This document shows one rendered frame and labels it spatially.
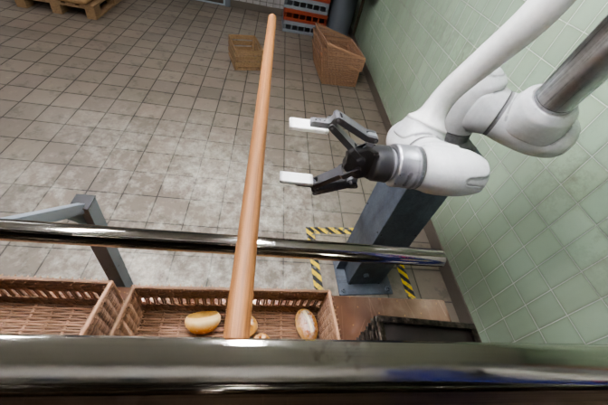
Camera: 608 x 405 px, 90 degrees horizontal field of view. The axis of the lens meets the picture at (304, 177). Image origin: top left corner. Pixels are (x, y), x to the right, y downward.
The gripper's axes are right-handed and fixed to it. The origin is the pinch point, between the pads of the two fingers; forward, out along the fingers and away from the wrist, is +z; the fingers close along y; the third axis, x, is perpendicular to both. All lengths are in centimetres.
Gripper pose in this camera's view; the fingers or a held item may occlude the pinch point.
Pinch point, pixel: (289, 153)
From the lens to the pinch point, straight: 59.4
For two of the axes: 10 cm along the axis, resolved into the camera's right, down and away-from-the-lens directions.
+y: -1.8, 7.0, 6.9
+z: -9.8, -1.1, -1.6
